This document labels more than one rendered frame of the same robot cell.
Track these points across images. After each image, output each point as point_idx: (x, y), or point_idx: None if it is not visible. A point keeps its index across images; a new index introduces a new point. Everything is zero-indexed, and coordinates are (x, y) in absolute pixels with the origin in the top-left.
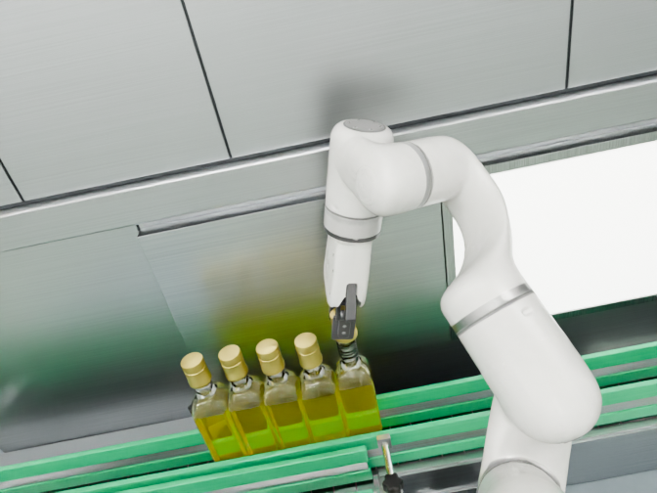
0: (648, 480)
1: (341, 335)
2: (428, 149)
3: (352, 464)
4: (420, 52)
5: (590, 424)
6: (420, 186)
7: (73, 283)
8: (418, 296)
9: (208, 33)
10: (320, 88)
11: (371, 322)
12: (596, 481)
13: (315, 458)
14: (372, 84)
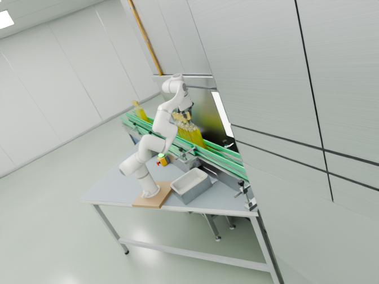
0: (241, 196)
1: (183, 116)
2: (171, 83)
3: (190, 148)
4: (202, 59)
5: (154, 129)
6: (167, 89)
7: None
8: (216, 120)
9: (177, 49)
10: (192, 63)
11: (210, 122)
12: (234, 190)
13: (185, 143)
14: (198, 64)
